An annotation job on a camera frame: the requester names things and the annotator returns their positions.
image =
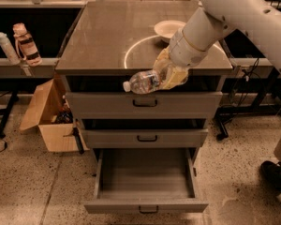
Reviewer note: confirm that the grey middle drawer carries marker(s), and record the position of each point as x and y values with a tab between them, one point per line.
144	138

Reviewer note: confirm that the black table leg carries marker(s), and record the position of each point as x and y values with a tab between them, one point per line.
6	112
258	97

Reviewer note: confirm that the white tube bottle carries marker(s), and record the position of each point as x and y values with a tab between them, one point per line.
8	49

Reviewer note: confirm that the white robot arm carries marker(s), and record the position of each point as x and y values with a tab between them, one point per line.
214	20

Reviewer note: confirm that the grey drawer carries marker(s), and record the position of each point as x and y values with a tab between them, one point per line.
146	181
144	138
154	106

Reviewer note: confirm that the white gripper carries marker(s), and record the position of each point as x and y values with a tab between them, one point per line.
184	52

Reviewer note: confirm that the black shoe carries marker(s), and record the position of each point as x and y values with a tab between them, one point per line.
272	173

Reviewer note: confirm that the cardboard box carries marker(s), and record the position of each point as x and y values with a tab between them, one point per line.
45	104

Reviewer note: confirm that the grey drawer cabinet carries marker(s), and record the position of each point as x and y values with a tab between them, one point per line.
114	40

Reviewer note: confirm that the grey top drawer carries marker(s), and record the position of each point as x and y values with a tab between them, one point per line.
154	106

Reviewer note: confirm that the grey bottom drawer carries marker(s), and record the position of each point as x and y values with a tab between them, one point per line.
146	181

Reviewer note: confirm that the black handled tool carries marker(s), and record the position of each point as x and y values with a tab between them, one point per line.
78	140

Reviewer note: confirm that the black table leg left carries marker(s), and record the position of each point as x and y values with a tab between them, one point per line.
6	112

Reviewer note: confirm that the black table leg right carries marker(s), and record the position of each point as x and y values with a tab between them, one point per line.
258	97

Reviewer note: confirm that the clear plastic water bottle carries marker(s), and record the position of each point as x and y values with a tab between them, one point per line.
145	82

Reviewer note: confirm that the pink striped bottle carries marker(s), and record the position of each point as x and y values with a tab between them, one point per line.
26	48

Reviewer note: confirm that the white paper bowl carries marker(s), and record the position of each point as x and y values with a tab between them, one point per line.
166	29

